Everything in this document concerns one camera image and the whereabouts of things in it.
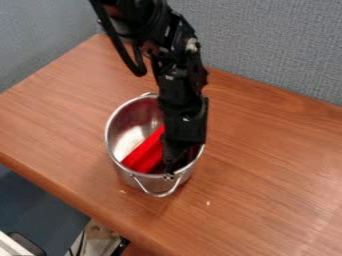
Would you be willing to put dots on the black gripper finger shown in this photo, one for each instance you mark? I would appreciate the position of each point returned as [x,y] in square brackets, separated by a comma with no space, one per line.
[178,154]

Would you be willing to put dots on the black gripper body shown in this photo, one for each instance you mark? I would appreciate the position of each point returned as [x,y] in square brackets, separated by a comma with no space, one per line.
[185,111]

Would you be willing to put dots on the red star-shaped block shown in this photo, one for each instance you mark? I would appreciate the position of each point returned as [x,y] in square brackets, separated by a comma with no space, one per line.
[146,156]

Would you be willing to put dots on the metal pot with handle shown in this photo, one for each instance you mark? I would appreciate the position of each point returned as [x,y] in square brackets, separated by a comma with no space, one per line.
[131,124]

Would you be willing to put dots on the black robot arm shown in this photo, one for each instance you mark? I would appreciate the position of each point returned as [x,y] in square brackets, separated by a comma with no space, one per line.
[157,42]

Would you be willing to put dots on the white object at corner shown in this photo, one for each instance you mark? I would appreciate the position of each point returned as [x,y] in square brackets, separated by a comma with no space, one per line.
[18,245]

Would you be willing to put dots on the table leg frame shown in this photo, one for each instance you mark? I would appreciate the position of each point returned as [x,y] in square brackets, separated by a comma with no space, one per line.
[98,241]

